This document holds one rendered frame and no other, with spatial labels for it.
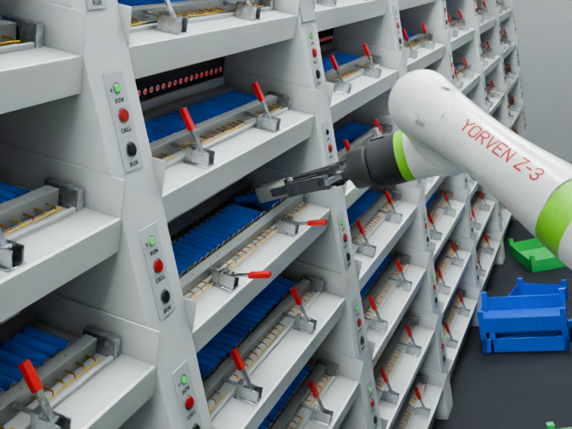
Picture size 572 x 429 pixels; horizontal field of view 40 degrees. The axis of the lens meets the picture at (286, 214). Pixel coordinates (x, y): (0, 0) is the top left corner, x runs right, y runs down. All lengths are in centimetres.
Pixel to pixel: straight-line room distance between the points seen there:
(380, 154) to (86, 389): 67
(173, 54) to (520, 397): 186
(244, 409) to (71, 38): 65
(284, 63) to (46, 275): 85
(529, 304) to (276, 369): 184
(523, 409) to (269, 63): 147
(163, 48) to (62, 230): 32
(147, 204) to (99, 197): 7
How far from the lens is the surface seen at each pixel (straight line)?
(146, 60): 108
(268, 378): 137
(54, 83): 92
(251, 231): 138
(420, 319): 244
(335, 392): 170
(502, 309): 312
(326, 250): 165
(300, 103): 159
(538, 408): 262
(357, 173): 141
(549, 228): 107
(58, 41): 97
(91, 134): 97
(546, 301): 310
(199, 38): 120
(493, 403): 265
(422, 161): 136
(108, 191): 97
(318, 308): 162
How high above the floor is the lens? 130
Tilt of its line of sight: 14 degrees down
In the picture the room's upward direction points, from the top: 10 degrees counter-clockwise
